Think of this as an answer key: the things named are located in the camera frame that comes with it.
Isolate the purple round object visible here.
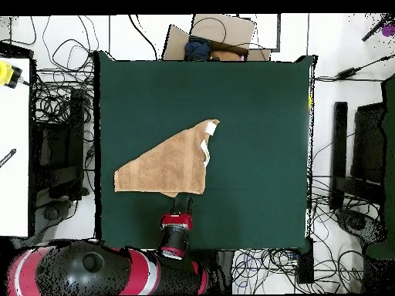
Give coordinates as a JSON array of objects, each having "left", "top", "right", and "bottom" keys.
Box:
[{"left": 381, "top": 22, "right": 395, "bottom": 39}]

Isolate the dark blue garment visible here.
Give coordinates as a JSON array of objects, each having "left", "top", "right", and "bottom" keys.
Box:
[{"left": 184, "top": 36, "right": 212, "bottom": 62}]

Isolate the orange cloth item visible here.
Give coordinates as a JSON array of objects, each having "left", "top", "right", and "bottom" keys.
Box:
[{"left": 210, "top": 49, "right": 242, "bottom": 62}]

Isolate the dark green fabric cover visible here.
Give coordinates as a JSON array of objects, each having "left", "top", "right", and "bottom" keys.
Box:
[{"left": 366, "top": 73, "right": 395, "bottom": 260}]

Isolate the black pedestal caster foot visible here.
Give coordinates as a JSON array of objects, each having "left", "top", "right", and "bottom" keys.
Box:
[
  {"left": 336, "top": 209, "right": 387, "bottom": 244},
  {"left": 35, "top": 201, "right": 73, "bottom": 229}
]

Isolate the black marker pen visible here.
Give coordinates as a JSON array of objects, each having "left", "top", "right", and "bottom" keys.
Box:
[{"left": 0, "top": 148, "right": 17, "bottom": 169}]

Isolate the yellow and black tool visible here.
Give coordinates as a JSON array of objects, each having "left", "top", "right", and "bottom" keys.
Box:
[{"left": 0, "top": 60, "right": 23, "bottom": 89}]

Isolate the tan terry towel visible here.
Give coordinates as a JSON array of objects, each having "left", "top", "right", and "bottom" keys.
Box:
[{"left": 113, "top": 119, "right": 221, "bottom": 199}]

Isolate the black rectangular box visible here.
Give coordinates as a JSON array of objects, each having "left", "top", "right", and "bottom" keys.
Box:
[{"left": 296, "top": 237, "right": 315, "bottom": 284}]

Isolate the white side table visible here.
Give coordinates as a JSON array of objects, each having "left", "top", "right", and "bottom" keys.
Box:
[{"left": 0, "top": 57, "right": 31, "bottom": 237}]

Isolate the dark green table cloth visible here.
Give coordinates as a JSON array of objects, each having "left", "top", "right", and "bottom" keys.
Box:
[{"left": 93, "top": 50, "right": 317, "bottom": 252}]

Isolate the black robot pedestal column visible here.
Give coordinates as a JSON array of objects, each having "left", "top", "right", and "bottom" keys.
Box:
[{"left": 214, "top": 250, "right": 236, "bottom": 295}]

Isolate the black power adapter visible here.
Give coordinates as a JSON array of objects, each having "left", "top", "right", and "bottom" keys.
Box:
[{"left": 337, "top": 68, "right": 362, "bottom": 80}]

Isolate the brown cardboard box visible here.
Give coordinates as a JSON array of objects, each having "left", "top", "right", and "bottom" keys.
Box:
[{"left": 161, "top": 13, "right": 272, "bottom": 62}]

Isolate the black equipment box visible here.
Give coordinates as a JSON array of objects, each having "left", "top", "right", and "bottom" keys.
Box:
[{"left": 32, "top": 89, "right": 86, "bottom": 201}]

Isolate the black rod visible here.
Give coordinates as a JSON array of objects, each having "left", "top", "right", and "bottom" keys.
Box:
[{"left": 361, "top": 13, "right": 393, "bottom": 42}]

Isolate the tangle of blue black cables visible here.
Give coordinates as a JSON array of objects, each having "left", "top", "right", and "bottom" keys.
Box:
[{"left": 231, "top": 248, "right": 299, "bottom": 294}]

